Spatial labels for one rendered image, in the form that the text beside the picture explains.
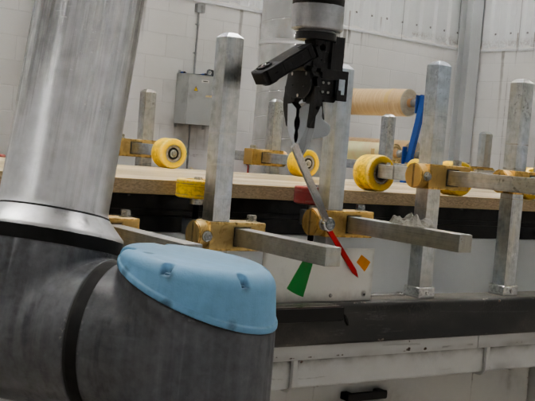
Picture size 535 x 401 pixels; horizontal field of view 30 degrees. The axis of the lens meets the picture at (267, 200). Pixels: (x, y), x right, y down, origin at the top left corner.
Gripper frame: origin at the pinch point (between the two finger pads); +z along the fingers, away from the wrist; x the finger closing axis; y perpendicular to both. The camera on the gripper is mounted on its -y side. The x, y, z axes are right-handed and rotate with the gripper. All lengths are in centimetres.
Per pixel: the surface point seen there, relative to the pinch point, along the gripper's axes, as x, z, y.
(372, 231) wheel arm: -2.4, 14.0, 16.8
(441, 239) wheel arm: -19.7, 13.3, 16.8
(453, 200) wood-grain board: 25, 10, 65
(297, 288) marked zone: 5.0, 25.5, 6.2
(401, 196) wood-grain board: 25, 9, 49
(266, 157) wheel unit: 112, 5, 72
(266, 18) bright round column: 351, -71, 231
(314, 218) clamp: 6.0, 12.7, 9.8
